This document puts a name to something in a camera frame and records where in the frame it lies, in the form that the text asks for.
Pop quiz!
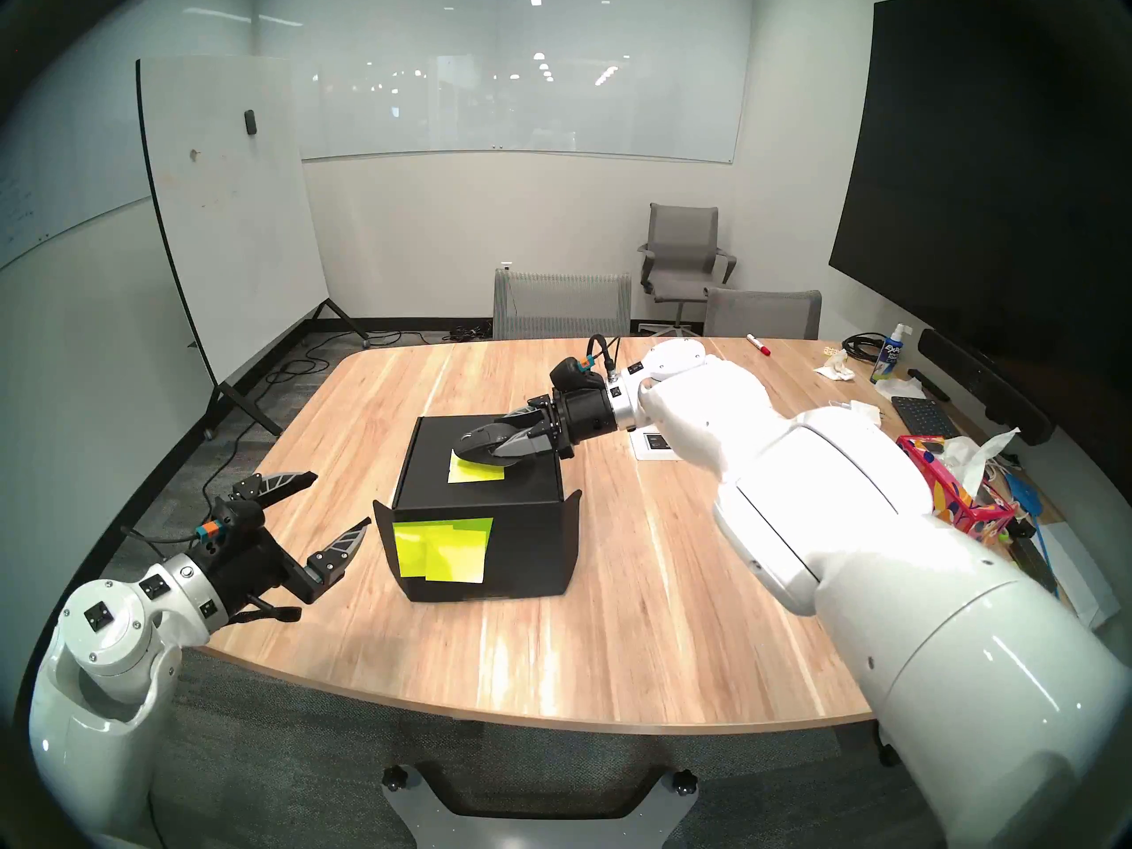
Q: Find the black video bar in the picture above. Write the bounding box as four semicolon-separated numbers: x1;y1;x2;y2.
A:
917;328;1055;446

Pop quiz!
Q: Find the glass wall whiteboard with scribbles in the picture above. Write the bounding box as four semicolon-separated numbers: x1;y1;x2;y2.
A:
0;25;257;273

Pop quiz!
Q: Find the grey office chair with armrests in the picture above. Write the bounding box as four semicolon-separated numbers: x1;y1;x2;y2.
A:
639;203;738;337

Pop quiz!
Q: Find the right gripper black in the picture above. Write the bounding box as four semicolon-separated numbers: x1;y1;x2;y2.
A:
491;387;617;461

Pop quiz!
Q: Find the white tissue sheet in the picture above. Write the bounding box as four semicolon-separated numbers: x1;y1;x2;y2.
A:
942;427;1021;499

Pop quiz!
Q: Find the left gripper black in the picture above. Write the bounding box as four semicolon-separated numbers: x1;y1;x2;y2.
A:
190;470;372;625

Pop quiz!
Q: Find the wide glass wall whiteboard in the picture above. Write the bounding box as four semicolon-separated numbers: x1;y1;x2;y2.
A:
292;56;739;165

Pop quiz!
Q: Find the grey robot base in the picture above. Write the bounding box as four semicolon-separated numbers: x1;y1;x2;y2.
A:
382;763;700;849

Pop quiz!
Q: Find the grey ribbed mesh chair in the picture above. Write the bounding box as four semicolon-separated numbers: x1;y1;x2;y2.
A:
492;269;633;340

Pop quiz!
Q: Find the colourful Kleenex tissue box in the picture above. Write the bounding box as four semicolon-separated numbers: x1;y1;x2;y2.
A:
898;434;1016;543

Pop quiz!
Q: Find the blue flat packet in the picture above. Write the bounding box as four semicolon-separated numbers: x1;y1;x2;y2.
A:
999;471;1044;516

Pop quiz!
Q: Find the black Logitech computer mouse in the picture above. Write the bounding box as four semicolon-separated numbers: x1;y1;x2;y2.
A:
451;423;532;468

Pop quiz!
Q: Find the black cardboard box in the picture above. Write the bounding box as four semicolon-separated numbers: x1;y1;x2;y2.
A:
371;414;583;603

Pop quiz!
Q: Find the black floor cable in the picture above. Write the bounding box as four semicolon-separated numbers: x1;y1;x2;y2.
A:
199;330;425;539

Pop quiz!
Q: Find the neon yellow sticky note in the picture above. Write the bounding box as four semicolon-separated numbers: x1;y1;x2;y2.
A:
394;520;452;579
424;517;493;585

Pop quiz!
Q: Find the black whiteboard eraser block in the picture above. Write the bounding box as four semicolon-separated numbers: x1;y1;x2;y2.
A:
1013;533;1058;593

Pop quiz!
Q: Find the large black wall television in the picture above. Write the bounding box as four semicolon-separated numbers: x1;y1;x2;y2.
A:
829;0;1132;397

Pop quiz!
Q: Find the Expo cleaner spray bottle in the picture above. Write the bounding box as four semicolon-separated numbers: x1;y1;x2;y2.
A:
870;323;914;385

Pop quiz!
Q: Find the white paper sheet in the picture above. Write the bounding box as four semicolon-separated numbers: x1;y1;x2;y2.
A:
1048;524;1120;631

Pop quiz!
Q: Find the black keyboard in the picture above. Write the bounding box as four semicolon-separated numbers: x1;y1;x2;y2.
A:
891;396;960;441

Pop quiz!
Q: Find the mobile whiteboard on black stand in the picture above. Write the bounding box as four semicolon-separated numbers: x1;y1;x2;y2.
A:
135;56;368;441

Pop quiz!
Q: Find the grey plain mesh chair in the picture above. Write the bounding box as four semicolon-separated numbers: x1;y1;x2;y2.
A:
703;287;823;340

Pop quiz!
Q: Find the pale yellow sticky note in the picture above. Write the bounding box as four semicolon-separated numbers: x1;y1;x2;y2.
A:
447;452;507;486

